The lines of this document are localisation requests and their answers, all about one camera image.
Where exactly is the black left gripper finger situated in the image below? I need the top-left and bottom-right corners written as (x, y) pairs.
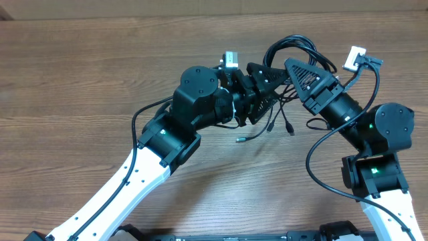
top-left (246, 62), bottom-right (289, 96)
top-left (249, 94), bottom-right (279, 125)

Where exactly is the thin black USB cable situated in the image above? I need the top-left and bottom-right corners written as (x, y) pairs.
top-left (235, 83), bottom-right (300, 143)

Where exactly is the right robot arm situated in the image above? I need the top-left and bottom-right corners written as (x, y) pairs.
top-left (284, 55), bottom-right (423, 240)

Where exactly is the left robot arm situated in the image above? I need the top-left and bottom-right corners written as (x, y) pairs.
top-left (27, 63), bottom-right (288, 240)

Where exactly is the right camera cable black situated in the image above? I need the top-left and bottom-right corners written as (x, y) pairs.
top-left (305, 55), bottom-right (417, 241)

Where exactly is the camera cable black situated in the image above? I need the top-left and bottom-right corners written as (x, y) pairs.
top-left (305, 55), bottom-right (417, 241)
top-left (66, 96), bottom-right (175, 241)

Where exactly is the left camera cable black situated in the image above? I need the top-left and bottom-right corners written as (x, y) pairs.
top-left (66, 96), bottom-right (175, 241)

